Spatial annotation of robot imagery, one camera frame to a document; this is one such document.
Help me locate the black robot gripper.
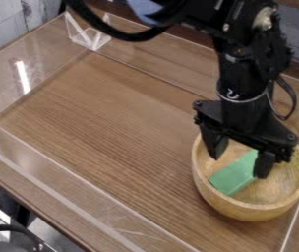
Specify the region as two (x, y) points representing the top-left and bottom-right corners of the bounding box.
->
(193, 99), (298, 179)

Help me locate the green rectangular block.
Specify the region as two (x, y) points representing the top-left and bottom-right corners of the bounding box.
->
(209, 150), (258, 196)

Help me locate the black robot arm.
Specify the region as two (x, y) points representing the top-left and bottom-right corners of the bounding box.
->
(127, 0), (298, 178)

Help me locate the brown wooden bowl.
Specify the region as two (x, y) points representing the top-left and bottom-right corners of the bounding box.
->
(191, 135), (299, 221)

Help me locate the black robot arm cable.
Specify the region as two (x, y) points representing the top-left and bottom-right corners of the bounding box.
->
(64, 0), (189, 43)

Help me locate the clear acrylic corner bracket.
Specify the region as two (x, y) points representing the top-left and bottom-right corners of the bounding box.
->
(64, 12), (112, 51)

